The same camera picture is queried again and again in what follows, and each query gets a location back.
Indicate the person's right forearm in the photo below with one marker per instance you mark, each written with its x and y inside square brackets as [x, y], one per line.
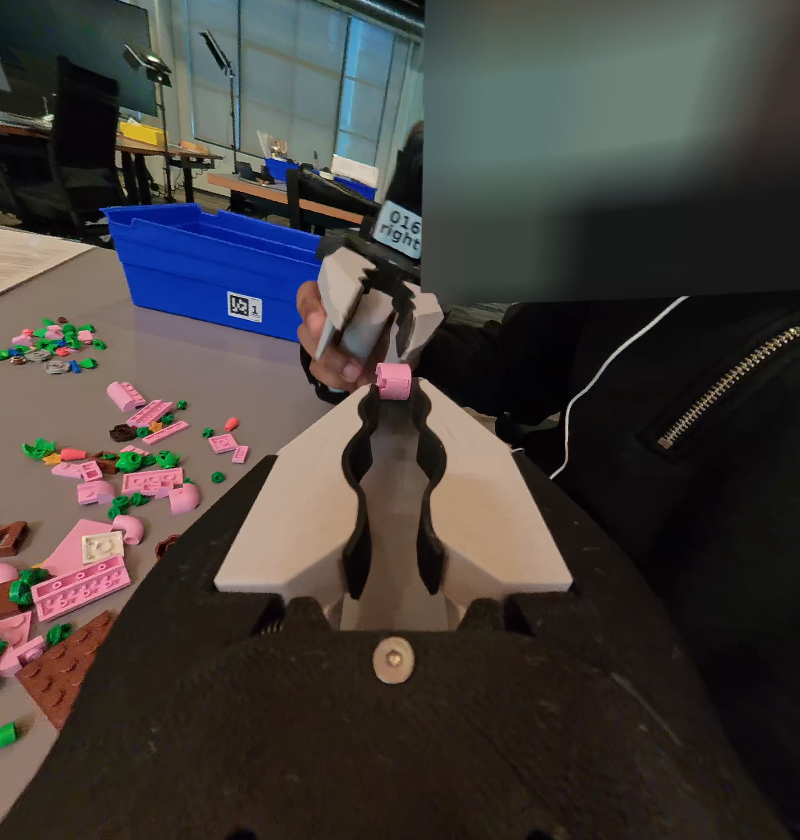
[491, 354]

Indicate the white square plate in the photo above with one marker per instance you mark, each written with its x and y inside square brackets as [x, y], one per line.
[102, 548]

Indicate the brown round brick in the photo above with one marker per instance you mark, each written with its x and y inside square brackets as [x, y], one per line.
[167, 544]

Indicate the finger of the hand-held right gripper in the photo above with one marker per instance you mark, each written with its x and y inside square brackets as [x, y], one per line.
[422, 321]
[337, 288]

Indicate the black computer monitor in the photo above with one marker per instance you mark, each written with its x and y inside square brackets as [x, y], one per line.
[78, 45]

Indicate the wooden office desk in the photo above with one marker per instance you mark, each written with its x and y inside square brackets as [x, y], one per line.
[169, 153]

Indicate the heap of mixed tiny pieces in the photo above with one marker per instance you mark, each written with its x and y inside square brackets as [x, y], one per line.
[46, 344]

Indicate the pink round brick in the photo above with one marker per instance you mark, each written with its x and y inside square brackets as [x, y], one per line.
[395, 381]

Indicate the pile of small toy bricks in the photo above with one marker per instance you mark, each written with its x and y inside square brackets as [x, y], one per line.
[154, 482]

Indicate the person's right hand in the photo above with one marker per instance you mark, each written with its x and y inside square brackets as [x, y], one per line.
[327, 370]

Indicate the brown studded plate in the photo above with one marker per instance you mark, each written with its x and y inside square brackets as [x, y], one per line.
[65, 663]

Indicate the printed instruction sheet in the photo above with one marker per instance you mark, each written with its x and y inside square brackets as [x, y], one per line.
[19, 259]

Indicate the blue storage bin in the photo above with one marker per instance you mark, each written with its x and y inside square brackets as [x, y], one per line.
[195, 261]
[294, 170]

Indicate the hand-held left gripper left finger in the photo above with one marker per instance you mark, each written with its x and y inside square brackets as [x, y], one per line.
[288, 525]

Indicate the person's black clothed body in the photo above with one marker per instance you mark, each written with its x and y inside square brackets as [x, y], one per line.
[733, 525]

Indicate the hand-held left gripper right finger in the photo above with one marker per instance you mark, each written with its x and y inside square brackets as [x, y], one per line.
[498, 525]

